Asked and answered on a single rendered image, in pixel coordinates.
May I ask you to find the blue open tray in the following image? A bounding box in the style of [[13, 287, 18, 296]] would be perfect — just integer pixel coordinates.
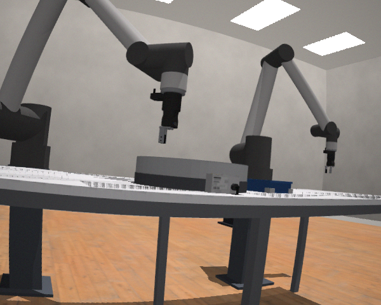
[[247, 179, 293, 193]]

